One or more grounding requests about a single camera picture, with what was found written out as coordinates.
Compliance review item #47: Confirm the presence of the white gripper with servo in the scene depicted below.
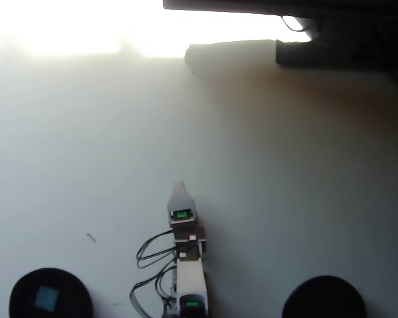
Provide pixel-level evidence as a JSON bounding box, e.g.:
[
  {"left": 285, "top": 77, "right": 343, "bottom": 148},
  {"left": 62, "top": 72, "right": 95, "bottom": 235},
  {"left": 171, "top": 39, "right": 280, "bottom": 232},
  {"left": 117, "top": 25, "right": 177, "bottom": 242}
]
[{"left": 167, "top": 180, "right": 207, "bottom": 241}]

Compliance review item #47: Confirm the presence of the blue cube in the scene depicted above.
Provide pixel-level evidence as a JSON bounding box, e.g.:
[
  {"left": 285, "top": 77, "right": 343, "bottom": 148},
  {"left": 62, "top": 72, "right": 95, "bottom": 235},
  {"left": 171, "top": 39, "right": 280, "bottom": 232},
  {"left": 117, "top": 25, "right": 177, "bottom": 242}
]
[{"left": 33, "top": 285, "right": 60, "bottom": 312}]

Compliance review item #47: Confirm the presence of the grey flat slab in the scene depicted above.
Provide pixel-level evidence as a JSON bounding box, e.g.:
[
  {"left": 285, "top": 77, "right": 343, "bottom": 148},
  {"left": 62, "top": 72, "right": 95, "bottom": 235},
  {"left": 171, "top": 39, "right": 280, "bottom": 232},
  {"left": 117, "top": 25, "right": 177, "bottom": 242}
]
[{"left": 184, "top": 39, "right": 277, "bottom": 66}]

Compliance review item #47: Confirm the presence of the black round bowl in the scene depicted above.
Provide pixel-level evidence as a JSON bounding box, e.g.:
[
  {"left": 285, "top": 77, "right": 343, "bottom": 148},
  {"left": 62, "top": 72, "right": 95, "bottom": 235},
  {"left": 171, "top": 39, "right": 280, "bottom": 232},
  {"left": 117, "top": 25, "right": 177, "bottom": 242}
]
[
  {"left": 281, "top": 275, "right": 367, "bottom": 318},
  {"left": 9, "top": 267, "right": 94, "bottom": 318}
]

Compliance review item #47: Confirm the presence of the dark overhead bar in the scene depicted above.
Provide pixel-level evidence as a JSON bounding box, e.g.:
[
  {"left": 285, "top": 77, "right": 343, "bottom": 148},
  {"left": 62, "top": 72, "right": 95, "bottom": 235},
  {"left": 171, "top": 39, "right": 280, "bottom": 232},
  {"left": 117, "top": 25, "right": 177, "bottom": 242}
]
[{"left": 162, "top": 0, "right": 398, "bottom": 17}]

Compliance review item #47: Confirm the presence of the black servo cable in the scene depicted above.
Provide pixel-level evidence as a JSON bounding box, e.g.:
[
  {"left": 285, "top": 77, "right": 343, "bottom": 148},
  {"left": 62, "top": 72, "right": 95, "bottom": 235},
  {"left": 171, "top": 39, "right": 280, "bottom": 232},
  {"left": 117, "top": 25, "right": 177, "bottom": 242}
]
[
  {"left": 136, "top": 229, "right": 177, "bottom": 270},
  {"left": 129, "top": 264, "right": 178, "bottom": 316}
]

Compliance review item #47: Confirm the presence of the black looped cable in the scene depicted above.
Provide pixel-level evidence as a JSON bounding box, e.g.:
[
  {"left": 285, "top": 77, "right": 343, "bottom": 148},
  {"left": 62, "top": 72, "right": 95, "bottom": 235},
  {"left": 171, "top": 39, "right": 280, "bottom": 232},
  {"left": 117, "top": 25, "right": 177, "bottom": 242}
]
[{"left": 281, "top": 14, "right": 306, "bottom": 32}]

